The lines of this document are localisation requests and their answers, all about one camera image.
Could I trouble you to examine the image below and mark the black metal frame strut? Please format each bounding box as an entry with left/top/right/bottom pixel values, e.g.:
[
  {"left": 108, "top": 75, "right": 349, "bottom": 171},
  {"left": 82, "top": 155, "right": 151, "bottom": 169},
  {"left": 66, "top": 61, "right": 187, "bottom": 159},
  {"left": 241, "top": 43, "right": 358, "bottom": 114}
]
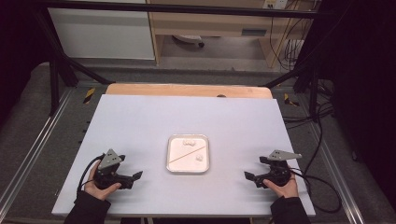
[
  {"left": 33, "top": 6, "right": 117, "bottom": 117},
  {"left": 262, "top": 60, "right": 322, "bottom": 119}
]

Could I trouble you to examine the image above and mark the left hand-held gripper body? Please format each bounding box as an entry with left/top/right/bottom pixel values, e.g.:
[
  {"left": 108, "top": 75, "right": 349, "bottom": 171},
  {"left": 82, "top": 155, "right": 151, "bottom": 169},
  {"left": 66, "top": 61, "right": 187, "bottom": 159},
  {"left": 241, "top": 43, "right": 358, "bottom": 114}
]
[{"left": 92, "top": 148, "right": 128, "bottom": 190}]

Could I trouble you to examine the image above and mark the white cabinet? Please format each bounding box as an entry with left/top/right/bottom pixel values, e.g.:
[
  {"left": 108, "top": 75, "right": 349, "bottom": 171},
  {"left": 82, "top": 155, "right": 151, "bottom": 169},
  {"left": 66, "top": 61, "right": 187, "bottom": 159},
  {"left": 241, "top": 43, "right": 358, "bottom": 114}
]
[{"left": 48, "top": 7, "right": 156, "bottom": 61}]

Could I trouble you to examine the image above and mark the thin wooden skewer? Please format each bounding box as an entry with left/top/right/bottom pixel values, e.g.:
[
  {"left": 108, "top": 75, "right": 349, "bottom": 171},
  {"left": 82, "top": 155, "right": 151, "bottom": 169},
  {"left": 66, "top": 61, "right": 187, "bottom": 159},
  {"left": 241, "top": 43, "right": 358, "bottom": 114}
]
[{"left": 168, "top": 145, "right": 207, "bottom": 165}]

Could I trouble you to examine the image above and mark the square white tray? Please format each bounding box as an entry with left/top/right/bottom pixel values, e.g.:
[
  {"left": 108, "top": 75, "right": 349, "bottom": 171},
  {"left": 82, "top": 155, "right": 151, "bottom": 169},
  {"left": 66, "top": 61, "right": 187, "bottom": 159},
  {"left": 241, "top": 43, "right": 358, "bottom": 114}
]
[{"left": 165, "top": 133, "right": 210, "bottom": 174}]

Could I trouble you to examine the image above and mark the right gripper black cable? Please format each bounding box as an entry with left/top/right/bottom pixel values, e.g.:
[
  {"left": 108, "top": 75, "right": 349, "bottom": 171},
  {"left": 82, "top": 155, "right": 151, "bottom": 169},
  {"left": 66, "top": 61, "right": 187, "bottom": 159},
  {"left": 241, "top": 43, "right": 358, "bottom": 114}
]
[{"left": 289, "top": 167, "right": 343, "bottom": 215}]

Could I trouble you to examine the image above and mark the light wooden desk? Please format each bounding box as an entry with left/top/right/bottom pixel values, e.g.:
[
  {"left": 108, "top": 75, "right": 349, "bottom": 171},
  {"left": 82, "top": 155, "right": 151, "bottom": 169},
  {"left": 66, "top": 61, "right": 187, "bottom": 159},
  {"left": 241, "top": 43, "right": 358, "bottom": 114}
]
[{"left": 146, "top": 0, "right": 319, "bottom": 69}]

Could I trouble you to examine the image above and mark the office chair base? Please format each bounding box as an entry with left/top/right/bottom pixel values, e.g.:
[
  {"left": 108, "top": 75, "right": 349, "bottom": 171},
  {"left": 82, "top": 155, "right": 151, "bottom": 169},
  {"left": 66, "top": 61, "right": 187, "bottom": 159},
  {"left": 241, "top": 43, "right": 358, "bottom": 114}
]
[{"left": 171, "top": 34, "right": 205, "bottom": 49}]

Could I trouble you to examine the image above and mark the white board sheet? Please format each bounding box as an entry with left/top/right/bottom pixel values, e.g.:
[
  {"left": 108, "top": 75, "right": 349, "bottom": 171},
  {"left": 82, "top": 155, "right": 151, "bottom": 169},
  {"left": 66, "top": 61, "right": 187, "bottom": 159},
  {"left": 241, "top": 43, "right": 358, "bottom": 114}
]
[{"left": 50, "top": 94, "right": 317, "bottom": 218}]

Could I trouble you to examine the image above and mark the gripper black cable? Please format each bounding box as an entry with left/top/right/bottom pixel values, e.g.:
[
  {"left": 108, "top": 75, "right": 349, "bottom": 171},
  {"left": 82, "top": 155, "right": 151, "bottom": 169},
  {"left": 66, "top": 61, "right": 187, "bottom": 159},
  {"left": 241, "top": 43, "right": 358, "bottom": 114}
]
[
  {"left": 289, "top": 167, "right": 343, "bottom": 215},
  {"left": 77, "top": 153, "right": 106, "bottom": 194}
]

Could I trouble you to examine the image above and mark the person's right hand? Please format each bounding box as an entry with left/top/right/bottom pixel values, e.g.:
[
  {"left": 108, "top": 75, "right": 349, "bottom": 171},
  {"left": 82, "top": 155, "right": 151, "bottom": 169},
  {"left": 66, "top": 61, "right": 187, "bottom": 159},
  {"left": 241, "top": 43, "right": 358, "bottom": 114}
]
[{"left": 262, "top": 173, "right": 300, "bottom": 200}]

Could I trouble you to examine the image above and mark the person's left hand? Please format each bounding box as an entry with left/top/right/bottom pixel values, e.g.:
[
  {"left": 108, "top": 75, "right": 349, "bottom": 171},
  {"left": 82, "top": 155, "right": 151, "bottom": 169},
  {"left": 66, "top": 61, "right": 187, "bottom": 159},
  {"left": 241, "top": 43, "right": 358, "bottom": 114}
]
[{"left": 84, "top": 160, "right": 122, "bottom": 202}]

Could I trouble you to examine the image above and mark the aluminium rail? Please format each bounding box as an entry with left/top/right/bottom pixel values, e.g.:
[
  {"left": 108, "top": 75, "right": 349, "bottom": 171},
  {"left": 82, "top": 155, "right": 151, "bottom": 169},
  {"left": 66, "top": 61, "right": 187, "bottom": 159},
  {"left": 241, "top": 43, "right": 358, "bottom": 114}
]
[
  {"left": 0, "top": 88, "right": 75, "bottom": 207},
  {"left": 305, "top": 123, "right": 366, "bottom": 224}
]

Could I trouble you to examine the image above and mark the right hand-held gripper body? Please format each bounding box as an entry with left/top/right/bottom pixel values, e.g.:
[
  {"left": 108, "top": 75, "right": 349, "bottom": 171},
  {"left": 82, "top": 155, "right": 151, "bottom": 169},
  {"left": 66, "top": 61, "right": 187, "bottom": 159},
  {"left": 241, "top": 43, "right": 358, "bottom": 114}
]
[{"left": 259, "top": 149, "right": 303, "bottom": 188}]

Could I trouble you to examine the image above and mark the bundle of black cables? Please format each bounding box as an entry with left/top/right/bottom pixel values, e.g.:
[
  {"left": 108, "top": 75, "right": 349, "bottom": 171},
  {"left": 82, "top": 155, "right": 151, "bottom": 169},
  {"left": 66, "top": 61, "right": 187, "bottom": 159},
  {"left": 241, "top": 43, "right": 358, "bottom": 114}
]
[{"left": 268, "top": 8, "right": 314, "bottom": 73}]

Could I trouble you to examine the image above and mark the black metal frame bar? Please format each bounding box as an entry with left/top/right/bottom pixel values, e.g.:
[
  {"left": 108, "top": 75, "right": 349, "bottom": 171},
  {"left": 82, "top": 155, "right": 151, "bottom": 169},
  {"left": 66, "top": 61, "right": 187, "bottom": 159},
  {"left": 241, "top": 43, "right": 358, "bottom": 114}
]
[{"left": 34, "top": 0, "right": 319, "bottom": 20}]

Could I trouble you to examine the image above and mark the white power strip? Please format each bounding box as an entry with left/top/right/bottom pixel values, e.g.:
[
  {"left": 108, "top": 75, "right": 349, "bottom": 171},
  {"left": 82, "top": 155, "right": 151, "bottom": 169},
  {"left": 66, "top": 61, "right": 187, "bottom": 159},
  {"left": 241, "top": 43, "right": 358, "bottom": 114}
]
[{"left": 262, "top": 0, "right": 290, "bottom": 10}]

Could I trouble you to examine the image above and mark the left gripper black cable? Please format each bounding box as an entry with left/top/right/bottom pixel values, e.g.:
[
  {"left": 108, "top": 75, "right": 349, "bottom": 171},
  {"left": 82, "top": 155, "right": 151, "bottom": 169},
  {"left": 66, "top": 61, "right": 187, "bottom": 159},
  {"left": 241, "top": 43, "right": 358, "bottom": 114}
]
[{"left": 77, "top": 153, "right": 106, "bottom": 194}]

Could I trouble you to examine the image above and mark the black curtain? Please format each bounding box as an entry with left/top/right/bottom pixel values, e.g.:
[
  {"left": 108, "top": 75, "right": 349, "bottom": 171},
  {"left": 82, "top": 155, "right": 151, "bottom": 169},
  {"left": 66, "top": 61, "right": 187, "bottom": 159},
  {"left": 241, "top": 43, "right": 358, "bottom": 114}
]
[
  {"left": 0, "top": 0, "right": 52, "bottom": 129},
  {"left": 311, "top": 0, "right": 396, "bottom": 213}
]

